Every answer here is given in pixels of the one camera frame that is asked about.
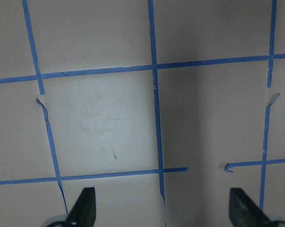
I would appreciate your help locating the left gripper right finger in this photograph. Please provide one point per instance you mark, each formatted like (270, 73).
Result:
(243, 212)

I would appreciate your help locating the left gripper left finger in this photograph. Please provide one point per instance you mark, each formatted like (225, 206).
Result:
(83, 213)

